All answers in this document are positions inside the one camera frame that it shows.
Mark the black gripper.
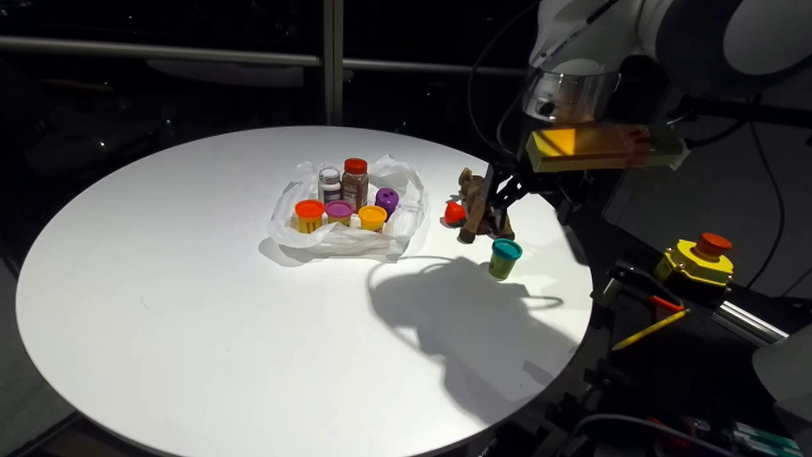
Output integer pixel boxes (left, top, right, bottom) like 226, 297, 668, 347
477, 165, 560, 241

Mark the brown plush moose toy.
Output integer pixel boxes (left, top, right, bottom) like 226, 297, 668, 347
453, 165, 519, 246

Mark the dough tub teal lid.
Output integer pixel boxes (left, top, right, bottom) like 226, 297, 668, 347
487, 235, 525, 284

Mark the purple dough tub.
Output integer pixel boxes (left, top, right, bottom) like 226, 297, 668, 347
373, 184, 400, 216

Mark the dough tub yellow lid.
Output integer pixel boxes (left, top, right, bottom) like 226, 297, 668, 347
358, 203, 391, 235

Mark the brown spice jar red lid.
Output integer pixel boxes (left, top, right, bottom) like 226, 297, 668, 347
340, 155, 373, 213

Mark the silver cap jar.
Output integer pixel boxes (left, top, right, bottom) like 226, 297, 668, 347
316, 165, 345, 204

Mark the dough tub red-orange lid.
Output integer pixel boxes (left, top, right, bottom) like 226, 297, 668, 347
291, 198, 329, 235

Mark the yellow pencil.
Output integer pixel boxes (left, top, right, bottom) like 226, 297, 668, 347
605, 306, 692, 354

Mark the yellow emergency stop red button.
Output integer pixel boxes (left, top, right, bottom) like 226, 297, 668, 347
652, 230, 739, 292

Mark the silver metal cylinder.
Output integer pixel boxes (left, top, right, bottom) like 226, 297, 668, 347
709, 297, 792, 347

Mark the horizontal metal railing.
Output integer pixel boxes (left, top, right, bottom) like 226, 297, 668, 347
0, 32, 531, 81

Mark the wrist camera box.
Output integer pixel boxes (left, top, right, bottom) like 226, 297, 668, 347
523, 118, 692, 178

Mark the black clamp orange handle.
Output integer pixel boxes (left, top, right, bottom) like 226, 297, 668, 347
600, 262, 690, 317

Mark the grey metal post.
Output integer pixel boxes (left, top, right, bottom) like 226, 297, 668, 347
320, 0, 349, 130

